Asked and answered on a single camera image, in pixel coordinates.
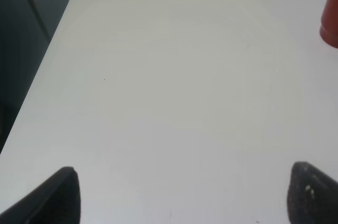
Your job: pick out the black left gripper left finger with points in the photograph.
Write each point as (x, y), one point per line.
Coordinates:
(56, 200)

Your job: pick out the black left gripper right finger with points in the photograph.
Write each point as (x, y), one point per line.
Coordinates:
(311, 196)

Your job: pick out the red plastic cup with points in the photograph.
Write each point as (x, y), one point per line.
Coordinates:
(329, 21)

